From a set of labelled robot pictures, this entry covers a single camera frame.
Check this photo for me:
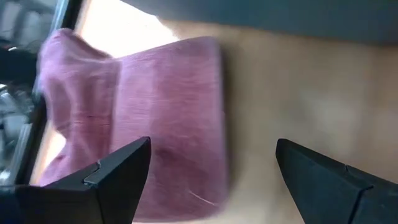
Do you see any black aluminium table frame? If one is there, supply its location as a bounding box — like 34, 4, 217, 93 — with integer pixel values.
14, 0, 84, 186

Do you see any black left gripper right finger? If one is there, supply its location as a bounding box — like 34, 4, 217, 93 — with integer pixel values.
275, 138, 398, 224

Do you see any mauve pink knit hat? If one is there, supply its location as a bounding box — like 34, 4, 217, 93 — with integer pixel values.
35, 27, 229, 223

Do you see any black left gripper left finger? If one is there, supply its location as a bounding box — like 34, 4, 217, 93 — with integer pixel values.
0, 136, 152, 224

